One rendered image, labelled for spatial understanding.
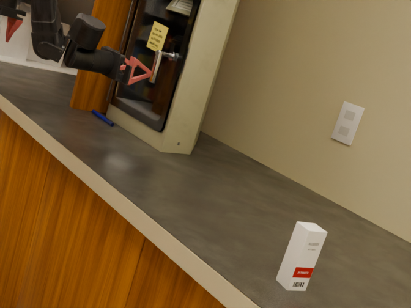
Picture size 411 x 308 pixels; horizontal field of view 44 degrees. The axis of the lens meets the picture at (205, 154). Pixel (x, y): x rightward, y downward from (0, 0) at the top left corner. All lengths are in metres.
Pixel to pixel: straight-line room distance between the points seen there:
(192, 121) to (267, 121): 0.35
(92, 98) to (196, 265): 0.95
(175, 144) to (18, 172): 0.46
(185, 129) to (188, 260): 0.64
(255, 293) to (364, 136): 0.80
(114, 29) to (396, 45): 0.84
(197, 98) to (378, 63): 0.52
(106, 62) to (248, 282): 0.68
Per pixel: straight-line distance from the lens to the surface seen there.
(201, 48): 1.40
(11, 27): 1.61
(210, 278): 0.84
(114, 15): 1.67
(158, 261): 0.98
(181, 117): 1.42
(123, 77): 1.28
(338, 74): 1.58
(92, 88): 1.68
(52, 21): 1.22
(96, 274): 1.17
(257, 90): 1.77
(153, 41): 1.49
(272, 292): 0.83
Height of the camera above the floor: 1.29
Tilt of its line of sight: 13 degrees down
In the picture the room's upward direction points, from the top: 17 degrees clockwise
